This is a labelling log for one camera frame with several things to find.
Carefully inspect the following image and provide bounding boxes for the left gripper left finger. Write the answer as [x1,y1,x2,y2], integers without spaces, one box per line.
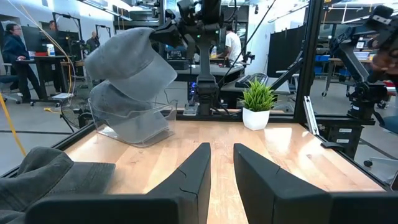
[24,142,212,224]

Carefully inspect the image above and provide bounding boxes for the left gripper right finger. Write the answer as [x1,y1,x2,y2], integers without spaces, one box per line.
[233,142,398,224]

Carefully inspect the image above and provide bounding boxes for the light grey hat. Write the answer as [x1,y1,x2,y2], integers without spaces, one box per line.
[84,27,178,102]
[89,80,170,144]

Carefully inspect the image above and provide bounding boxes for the dark grey hat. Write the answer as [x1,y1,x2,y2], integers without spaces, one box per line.
[0,146,116,224]

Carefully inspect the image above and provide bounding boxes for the person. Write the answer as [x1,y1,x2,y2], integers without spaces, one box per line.
[86,30,101,53]
[216,24,244,65]
[1,23,42,102]

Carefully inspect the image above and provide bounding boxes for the grey desk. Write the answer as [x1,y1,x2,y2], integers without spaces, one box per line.
[174,63,247,82]

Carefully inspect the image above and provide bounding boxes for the green plant in white pot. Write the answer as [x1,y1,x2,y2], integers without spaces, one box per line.
[238,77,278,131]

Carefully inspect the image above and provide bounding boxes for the black keyboard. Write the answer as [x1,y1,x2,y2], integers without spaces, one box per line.
[234,72,269,89]

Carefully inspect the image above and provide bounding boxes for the silver aluminium bar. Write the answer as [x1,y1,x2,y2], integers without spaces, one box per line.
[302,95,320,136]

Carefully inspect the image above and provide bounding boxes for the black fabric partition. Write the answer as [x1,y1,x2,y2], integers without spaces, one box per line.
[267,26,307,78]

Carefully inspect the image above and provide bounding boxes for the black box with white labels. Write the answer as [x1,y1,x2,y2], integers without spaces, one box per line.
[319,123,364,158]

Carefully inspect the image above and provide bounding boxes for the black desk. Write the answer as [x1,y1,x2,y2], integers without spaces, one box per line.
[15,55,77,104]

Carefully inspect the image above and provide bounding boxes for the black computer monitor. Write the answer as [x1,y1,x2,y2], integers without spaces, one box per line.
[21,26,48,53]

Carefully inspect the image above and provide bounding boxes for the blue office chair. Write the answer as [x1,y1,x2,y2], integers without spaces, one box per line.
[363,114,398,169]

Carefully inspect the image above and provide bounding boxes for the person's hand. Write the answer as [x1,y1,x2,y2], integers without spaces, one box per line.
[371,49,398,84]

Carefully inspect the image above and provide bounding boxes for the black device with white label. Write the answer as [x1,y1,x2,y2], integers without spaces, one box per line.
[364,4,398,50]

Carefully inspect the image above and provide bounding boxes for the black slanting cable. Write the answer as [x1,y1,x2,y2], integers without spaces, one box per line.
[217,0,277,88]

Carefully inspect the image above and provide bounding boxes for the clear plastic bin with handles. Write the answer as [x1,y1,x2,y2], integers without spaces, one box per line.
[87,98,178,148]

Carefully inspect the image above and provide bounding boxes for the thin yellow hanging cord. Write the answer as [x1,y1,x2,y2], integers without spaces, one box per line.
[6,0,77,96]

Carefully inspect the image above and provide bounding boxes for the black aluminium table frame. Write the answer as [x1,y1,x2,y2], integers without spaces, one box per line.
[0,0,398,192]

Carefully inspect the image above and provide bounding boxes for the thick yellow hose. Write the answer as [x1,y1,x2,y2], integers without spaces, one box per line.
[0,92,28,157]

